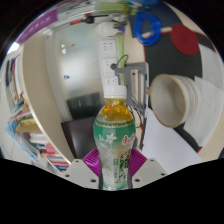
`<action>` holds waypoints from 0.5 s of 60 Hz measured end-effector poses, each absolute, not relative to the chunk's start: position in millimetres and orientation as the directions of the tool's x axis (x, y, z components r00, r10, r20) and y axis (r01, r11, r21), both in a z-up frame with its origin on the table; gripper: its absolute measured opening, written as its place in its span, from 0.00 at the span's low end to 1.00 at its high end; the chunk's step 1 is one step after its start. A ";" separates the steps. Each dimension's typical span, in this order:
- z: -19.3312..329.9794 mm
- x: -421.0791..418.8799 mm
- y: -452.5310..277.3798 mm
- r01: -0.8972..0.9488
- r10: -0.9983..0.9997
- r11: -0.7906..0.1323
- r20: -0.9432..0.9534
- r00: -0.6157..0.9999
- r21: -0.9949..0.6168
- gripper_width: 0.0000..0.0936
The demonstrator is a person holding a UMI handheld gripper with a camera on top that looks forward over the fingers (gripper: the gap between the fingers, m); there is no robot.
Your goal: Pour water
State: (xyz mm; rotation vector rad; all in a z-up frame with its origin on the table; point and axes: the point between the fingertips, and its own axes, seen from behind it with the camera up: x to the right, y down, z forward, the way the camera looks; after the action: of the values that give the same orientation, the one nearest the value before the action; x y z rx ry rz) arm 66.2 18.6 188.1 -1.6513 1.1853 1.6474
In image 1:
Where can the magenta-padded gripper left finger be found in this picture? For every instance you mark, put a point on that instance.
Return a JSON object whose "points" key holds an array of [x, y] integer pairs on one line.
{"points": [[80, 170]]}

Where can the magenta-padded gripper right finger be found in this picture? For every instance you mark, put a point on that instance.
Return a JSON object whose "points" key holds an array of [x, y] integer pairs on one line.
{"points": [[150, 170]]}

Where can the green-labelled tea drink bottle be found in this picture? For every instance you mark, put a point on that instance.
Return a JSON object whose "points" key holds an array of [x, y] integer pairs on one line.
{"points": [[114, 140]]}

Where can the white patterned ceramic mug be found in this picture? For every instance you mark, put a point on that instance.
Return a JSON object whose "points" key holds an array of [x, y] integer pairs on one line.
{"points": [[166, 100]]}

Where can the wooden shelf with books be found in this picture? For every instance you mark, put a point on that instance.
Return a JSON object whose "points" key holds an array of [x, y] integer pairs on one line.
{"points": [[35, 100]]}

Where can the white paper napkin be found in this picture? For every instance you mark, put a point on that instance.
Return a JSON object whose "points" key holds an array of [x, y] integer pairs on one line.
{"points": [[210, 100]]}

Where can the grey metal laptop stand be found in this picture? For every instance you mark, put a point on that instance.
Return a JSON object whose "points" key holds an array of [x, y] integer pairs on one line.
{"points": [[133, 71]]}

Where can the white power socket strip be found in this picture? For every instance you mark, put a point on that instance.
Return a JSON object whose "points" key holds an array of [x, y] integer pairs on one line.
{"points": [[109, 63]]}

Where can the black desk mat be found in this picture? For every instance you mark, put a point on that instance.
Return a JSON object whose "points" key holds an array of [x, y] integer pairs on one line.
{"points": [[166, 60]]}

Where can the flat round red coaster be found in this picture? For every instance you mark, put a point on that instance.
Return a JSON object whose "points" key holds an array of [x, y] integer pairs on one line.
{"points": [[185, 39]]}

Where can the white round jar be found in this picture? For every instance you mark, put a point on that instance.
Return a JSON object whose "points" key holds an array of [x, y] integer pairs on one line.
{"points": [[105, 29]]}

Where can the dark wine bottle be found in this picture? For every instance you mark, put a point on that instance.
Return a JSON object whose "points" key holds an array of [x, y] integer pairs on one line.
{"points": [[81, 21]]}

